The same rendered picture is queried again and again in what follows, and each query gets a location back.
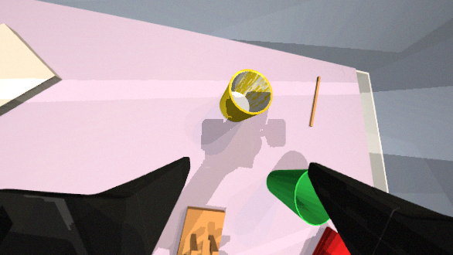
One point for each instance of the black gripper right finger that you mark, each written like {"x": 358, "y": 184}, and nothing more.
{"x": 373, "y": 222}

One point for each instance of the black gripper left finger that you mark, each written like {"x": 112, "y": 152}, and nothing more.
{"x": 125, "y": 220}

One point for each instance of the beige flat block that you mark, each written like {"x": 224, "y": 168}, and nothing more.
{"x": 23, "y": 73}

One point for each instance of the green cup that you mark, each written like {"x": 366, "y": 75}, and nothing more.
{"x": 295, "y": 190}

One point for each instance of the red cone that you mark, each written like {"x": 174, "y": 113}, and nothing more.
{"x": 331, "y": 243}

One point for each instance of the yellow cup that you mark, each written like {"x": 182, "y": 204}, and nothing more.
{"x": 248, "y": 93}

